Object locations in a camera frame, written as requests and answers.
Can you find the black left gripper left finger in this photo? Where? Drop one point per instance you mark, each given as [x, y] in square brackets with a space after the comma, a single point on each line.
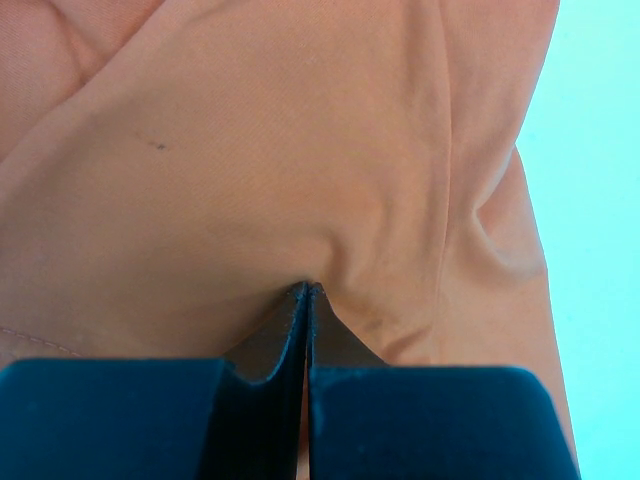
[235, 417]

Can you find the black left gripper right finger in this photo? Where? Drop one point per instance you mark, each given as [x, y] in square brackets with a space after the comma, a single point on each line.
[372, 420]

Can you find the orange t shirt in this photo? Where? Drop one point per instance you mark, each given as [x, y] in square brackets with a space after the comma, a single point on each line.
[170, 170]

